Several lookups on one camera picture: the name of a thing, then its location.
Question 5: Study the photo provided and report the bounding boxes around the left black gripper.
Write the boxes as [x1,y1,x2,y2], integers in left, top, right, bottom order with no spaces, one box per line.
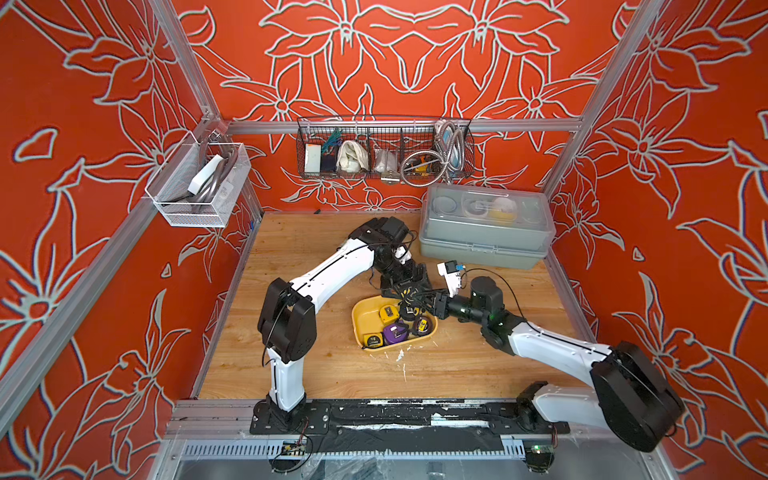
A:
[375,255,433,296]

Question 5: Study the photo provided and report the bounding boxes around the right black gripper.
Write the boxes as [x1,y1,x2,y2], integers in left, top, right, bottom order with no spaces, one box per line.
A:
[413,290,490,329]

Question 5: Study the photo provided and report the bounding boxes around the small black yellow tape measure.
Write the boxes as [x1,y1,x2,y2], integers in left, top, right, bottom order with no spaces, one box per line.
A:
[411,316,435,337]

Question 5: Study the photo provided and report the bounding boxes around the yellow plastic storage tray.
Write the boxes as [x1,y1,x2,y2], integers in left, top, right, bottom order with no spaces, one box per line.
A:
[351,296,439,350]

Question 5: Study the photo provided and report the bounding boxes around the purple tape measure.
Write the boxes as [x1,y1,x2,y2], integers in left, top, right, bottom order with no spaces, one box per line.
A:
[382,322,410,346]

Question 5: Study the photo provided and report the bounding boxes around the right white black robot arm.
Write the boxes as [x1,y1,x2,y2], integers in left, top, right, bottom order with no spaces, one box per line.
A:
[429,276,685,452]

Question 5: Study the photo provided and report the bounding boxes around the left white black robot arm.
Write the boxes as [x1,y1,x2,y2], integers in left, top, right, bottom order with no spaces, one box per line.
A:
[258,217,432,423]

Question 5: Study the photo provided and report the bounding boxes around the white box in basket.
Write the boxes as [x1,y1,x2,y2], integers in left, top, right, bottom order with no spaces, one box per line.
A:
[304,144,322,175]

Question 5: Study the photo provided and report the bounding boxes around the black green work glove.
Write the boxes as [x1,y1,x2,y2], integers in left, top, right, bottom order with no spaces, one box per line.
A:
[348,217,386,244]

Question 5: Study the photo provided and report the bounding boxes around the grey plastic lidded toolbox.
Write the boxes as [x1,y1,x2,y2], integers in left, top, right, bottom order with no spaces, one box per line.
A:
[419,184,556,270]

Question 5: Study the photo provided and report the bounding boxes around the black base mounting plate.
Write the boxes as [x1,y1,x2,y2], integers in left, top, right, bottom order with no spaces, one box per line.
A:
[249,399,570,435]

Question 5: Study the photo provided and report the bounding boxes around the white cloth in basket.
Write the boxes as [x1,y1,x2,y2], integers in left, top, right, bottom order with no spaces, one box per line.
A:
[337,140,370,174]

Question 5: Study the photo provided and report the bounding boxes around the white adapter in side basket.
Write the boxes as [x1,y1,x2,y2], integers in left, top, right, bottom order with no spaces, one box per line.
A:
[187,154,224,195]

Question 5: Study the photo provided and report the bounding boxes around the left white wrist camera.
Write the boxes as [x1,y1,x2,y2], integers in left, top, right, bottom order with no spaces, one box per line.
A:
[393,245,412,265]

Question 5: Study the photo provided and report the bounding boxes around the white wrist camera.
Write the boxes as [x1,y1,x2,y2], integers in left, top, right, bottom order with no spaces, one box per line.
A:
[437,260,465,297]
[393,245,412,265]

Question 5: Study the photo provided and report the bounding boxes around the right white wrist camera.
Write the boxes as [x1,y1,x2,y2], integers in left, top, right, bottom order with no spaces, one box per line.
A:
[437,260,465,297]

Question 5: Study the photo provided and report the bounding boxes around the coiled grey cable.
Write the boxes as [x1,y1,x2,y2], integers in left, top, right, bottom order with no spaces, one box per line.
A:
[399,119,467,188]

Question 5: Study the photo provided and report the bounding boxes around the black wire wall basket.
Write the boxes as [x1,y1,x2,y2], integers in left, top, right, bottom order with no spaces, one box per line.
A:
[296,115,476,188]

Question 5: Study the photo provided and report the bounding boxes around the white wire side basket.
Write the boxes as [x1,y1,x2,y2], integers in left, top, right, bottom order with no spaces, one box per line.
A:
[145,133,250,228]

